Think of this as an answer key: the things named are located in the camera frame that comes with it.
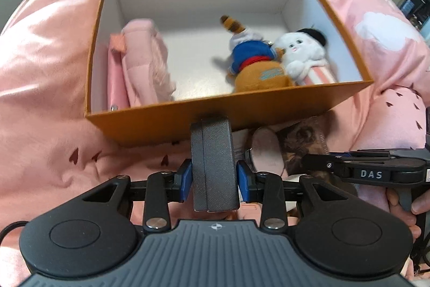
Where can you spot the person's right hand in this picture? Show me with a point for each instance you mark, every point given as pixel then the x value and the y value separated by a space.
pixel 393 201

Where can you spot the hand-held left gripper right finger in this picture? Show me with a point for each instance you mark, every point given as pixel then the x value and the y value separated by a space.
pixel 243 182

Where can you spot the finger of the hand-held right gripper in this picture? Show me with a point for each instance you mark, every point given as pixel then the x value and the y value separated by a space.
pixel 369 155
pixel 326 164

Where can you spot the dark cluttered shelf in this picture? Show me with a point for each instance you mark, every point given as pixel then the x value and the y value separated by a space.
pixel 416 11

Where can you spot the orange cardboard box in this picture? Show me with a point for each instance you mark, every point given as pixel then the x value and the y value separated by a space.
pixel 151 125

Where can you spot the white bunny plush black hat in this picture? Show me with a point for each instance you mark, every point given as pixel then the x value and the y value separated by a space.
pixel 302 48

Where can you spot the pink fabric pouch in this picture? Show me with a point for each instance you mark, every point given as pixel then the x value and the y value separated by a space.
pixel 144 65

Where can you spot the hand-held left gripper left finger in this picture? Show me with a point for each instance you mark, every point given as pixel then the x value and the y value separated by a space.
pixel 185 181

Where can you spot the dark grey textured box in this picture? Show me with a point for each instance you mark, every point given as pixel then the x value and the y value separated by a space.
pixel 215 166

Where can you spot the pink printed quilt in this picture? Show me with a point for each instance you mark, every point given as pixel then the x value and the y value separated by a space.
pixel 43 88

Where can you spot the tiger plush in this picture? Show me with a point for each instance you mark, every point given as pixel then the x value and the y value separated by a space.
pixel 252 51

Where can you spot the dark brown picture card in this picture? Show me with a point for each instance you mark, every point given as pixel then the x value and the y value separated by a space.
pixel 302 142

